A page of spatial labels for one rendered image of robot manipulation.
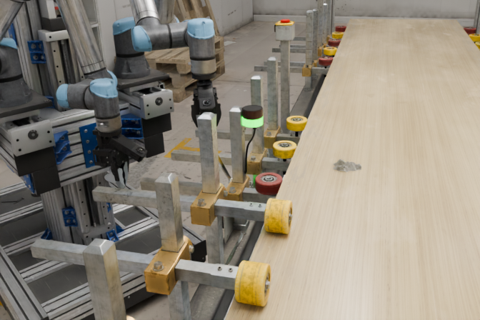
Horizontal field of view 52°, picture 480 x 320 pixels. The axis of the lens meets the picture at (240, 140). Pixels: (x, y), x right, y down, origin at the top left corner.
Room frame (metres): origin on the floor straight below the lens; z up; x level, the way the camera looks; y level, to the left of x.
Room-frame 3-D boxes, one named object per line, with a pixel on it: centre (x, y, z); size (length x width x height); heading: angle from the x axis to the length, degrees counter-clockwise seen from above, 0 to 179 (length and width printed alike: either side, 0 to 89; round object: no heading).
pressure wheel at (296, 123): (1.75, -0.22, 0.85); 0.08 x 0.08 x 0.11
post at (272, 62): (1.81, -0.13, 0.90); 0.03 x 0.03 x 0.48; 74
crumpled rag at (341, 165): (1.33, -0.32, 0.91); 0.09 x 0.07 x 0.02; 67
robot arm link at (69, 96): (1.46, 0.49, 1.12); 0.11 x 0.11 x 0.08; 71
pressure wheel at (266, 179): (1.27, -0.08, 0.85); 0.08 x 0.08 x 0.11
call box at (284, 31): (2.06, -0.21, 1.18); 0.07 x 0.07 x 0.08; 74
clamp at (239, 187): (1.31, 0.01, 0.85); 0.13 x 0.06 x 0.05; 164
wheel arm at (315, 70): (2.76, -0.31, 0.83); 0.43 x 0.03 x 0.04; 74
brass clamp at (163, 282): (0.83, 0.15, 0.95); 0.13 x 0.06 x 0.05; 164
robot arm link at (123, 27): (2.01, 0.43, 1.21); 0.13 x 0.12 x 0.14; 109
